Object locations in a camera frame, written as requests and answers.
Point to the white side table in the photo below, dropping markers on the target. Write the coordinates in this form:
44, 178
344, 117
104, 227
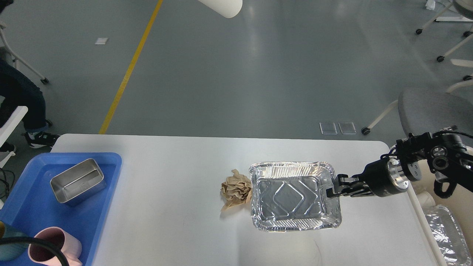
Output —
8, 129

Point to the aluminium foil tray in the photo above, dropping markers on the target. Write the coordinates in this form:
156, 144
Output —
292, 196

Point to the right floor socket plate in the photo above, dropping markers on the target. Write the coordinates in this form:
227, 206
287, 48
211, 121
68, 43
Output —
347, 128

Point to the seated person in jeans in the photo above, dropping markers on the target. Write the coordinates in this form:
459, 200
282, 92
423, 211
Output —
18, 90

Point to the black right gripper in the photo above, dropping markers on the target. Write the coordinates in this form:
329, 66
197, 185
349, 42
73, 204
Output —
384, 177

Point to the square stainless steel dish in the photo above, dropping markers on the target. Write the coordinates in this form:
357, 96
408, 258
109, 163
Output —
78, 183

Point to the grey office chair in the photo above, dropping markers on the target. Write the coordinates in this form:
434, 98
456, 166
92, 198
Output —
424, 110

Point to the white paper cup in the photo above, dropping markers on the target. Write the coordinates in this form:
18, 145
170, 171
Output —
226, 8

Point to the white cup in bin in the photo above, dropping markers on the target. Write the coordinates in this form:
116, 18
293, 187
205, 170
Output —
426, 200

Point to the pink mug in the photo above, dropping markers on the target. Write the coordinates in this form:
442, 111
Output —
68, 245

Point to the floor socket plate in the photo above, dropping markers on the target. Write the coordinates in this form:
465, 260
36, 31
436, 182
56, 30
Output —
328, 128
347, 128

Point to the left floor socket plate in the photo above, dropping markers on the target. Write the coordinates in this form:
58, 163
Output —
328, 128

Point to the beige plastic bin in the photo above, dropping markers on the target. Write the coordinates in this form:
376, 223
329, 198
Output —
460, 204

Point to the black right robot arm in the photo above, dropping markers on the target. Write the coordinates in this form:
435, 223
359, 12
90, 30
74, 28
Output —
446, 156

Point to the blue plastic tray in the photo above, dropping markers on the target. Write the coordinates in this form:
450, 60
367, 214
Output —
32, 205

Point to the foil tray in bin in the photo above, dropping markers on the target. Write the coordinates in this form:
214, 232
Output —
448, 235

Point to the crumpled brown paper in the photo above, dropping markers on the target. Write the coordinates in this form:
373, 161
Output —
236, 190

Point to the teal ceramic mug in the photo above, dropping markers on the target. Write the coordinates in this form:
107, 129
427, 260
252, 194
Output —
11, 251

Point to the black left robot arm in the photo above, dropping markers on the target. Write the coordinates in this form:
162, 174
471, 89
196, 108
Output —
39, 242

